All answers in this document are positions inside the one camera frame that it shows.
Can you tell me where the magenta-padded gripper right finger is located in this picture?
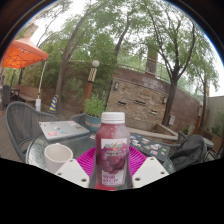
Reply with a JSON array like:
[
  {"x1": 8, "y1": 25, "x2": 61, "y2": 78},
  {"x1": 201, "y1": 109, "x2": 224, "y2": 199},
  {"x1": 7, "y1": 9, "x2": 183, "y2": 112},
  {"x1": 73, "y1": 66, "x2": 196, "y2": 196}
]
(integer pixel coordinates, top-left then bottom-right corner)
[{"x1": 125, "y1": 145, "x2": 170, "y2": 189}]

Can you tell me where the green leafy tree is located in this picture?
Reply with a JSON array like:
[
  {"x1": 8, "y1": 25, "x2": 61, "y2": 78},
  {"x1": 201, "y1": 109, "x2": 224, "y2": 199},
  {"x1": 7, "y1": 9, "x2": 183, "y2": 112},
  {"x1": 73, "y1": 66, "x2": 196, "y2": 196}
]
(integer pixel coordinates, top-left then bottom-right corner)
[
  {"x1": 54, "y1": 0, "x2": 118, "y2": 111},
  {"x1": 143, "y1": 0, "x2": 201, "y2": 127},
  {"x1": 186, "y1": 19, "x2": 221, "y2": 129}
]

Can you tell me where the green plant in teal pot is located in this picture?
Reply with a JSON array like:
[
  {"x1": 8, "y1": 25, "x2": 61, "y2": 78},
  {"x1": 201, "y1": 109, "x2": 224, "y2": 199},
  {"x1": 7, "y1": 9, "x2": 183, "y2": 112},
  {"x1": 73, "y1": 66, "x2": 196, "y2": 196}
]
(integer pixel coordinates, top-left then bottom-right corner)
[{"x1": 82, "y1": 93, "x2": 108, "y2": 133}]

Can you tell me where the silver laptop with stickers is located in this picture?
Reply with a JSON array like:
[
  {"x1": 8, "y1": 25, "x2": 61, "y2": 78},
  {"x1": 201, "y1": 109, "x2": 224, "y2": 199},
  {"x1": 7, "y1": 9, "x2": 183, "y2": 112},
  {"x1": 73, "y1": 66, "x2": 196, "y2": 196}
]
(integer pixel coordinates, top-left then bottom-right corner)
[{"x1": 38, "y1": 120, "x2": 91, "y2": 141}]

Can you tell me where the dark patio chair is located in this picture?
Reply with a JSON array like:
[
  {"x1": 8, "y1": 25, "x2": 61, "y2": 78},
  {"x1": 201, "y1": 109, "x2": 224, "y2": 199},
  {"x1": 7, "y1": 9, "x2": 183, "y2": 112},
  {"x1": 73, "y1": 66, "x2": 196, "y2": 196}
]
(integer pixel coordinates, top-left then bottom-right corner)
[{"x1": 1, "y1": 84, "x2": 21, "y2": 108}]

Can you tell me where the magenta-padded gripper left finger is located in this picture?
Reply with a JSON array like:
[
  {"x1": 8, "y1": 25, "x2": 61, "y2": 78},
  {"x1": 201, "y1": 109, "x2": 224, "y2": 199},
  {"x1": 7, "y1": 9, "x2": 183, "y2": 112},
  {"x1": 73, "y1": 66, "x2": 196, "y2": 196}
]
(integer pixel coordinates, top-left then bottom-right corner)
[{"x1": 54, "y1": 146, "x2": 101, "y2": 189}]

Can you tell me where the black backpack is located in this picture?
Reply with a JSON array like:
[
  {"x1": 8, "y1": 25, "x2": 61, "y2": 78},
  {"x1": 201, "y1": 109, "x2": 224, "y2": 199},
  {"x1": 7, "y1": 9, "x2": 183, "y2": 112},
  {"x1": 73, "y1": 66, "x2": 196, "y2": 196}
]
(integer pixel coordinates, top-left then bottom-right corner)
[{"x1": 169, "y1": 134, "x2": 208, "y2": 163}]

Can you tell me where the blue yellow striped bollard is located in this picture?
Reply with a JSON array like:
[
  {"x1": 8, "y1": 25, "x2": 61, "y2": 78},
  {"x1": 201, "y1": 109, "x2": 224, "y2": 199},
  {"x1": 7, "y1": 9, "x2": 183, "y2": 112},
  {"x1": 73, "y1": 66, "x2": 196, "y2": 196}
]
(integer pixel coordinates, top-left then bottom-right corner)
[{"x1": 49, "y1": 94, "x2": 59, "y2": 113}]

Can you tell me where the black laptop with stickers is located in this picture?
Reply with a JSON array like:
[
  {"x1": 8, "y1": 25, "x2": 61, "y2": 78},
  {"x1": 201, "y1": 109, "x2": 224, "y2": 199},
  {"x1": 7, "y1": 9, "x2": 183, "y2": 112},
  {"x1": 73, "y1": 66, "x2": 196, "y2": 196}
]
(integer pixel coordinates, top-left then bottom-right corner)
[{"x1": 129, "y1": 133, "x2": 177, "y2": 158}]

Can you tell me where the white cup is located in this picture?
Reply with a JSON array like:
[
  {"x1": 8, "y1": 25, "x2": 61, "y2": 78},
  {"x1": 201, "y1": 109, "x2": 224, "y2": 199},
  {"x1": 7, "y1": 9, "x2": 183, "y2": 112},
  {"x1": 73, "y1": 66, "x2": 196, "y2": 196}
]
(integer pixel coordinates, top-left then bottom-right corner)
[{"x1": 43, "y1": 143, "x2": 74, "y2": 174}]

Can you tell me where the orange canopy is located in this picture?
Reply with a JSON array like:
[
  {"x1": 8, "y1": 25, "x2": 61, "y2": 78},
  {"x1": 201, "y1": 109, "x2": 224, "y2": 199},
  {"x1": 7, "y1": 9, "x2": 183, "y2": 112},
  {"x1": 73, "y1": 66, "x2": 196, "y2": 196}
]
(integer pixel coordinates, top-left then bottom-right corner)
[{"x1": 0, "y1": 35, "x2": 50, "y2": 70}]

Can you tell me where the pink juice bottle white cap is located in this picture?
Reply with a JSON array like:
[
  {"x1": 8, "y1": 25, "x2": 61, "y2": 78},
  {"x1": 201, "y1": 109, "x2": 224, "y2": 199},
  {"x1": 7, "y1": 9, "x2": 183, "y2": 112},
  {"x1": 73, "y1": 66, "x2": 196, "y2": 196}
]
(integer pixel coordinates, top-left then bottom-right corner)
[{"x1": 95, "y1": 111, "x2": 131, "y2": 187}]

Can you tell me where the globe-topped lamp post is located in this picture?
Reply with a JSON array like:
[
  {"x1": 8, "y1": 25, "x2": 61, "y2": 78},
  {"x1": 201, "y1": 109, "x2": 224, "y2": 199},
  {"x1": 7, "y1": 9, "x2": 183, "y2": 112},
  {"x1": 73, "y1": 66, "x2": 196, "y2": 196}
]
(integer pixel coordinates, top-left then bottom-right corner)
[{"x1": 83, "y1": 59, "x2": 101, "y2": 101}]

